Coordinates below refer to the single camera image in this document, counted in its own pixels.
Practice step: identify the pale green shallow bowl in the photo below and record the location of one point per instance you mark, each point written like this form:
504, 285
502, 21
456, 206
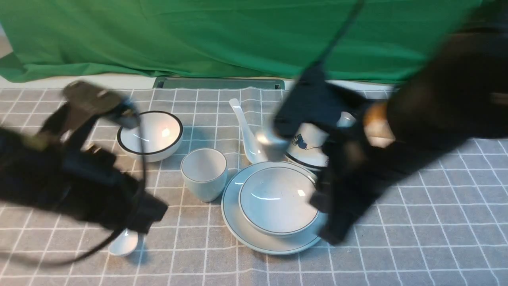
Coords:
274, 200

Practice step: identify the white bowl black rim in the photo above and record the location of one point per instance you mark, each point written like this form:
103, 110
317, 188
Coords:
162, 136

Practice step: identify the white spoon with characters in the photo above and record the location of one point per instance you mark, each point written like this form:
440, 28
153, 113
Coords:
126, 243

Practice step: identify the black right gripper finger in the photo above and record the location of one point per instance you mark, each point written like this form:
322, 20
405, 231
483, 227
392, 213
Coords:
355, 177

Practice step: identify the plain white ceramic spoon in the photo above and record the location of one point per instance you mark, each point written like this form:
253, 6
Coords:
252, 149

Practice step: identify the pale green plate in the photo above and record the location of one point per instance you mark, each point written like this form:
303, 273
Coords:
252, 238

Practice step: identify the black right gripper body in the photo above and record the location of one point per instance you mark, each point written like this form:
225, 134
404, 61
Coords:
334, 109

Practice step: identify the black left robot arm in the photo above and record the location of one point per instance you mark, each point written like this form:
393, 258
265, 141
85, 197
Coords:
50, 171

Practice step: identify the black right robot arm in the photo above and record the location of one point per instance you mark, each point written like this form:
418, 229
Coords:
461, 93

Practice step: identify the green backdrop cloth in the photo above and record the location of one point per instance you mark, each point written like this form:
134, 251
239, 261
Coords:
389, 40

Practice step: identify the cartoon plate black rim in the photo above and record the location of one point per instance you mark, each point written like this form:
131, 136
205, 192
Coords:
310, 157

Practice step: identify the grey checked tablecloth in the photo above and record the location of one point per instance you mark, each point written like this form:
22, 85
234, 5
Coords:
445, 226

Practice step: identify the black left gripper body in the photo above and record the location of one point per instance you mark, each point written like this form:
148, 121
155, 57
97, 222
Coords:
117, 200

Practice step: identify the white cup black rim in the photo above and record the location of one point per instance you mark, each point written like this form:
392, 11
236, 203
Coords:
312, 135

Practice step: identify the pale green cup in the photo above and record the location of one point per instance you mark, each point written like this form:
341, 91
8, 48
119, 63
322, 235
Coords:
205, 173

